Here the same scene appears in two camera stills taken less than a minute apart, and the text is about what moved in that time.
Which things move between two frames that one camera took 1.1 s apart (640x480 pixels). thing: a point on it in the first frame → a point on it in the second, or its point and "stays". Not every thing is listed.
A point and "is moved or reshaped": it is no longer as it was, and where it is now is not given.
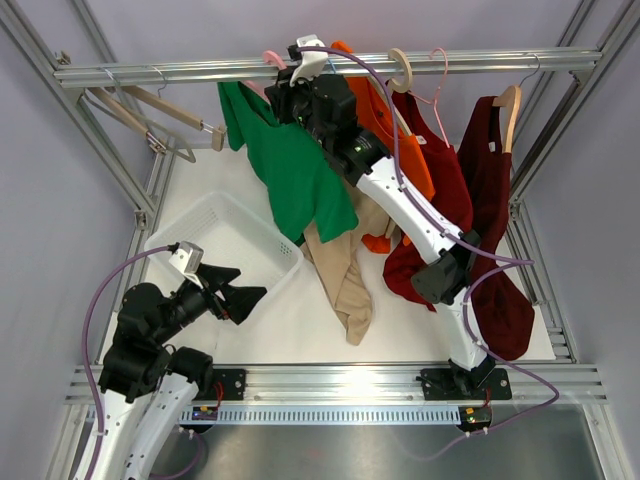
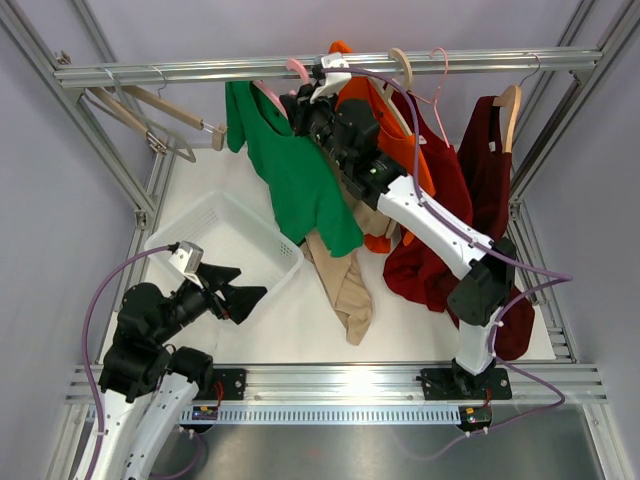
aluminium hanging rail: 75,74 stays
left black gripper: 239,300 stays
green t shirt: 306,192 is moved or reshaped
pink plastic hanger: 268,57 is moved or reshaped
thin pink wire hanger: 434,103 stays
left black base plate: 223,385 stays
